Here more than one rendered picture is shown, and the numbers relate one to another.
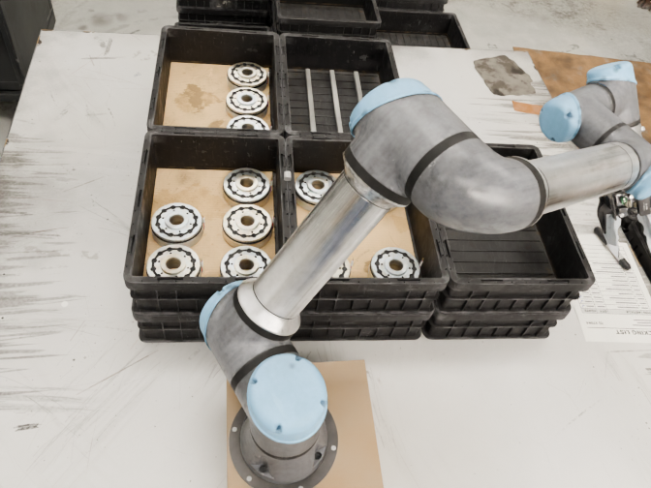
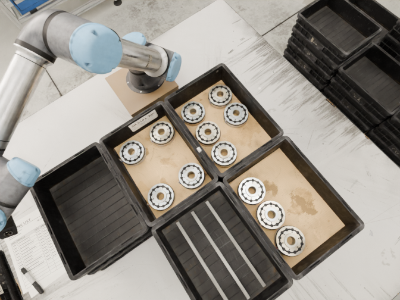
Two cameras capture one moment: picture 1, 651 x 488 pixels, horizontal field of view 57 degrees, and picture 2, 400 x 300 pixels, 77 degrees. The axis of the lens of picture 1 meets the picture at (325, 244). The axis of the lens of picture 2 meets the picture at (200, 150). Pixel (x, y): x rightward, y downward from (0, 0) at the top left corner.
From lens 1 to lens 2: 1.17 m
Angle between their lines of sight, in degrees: 57
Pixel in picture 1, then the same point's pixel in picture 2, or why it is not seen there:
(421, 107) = (72, 22)
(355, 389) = (129, 103)
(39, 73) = not seen: outside the picture
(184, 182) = (255, 141)
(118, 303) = not seen: hidden behind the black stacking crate
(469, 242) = (104, 198)
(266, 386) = (138, 37)
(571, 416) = (49, 161)
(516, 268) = (77, 197)
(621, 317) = (27, 231)
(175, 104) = (307, 190)
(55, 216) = (302, 116)
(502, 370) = not seen: hidden behind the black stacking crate
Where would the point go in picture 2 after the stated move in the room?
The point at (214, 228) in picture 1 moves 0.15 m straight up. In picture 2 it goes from (222, 127) to (222, 111)
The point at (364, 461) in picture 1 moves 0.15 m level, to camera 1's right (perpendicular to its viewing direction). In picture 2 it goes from (116, 85) to (86, 96)
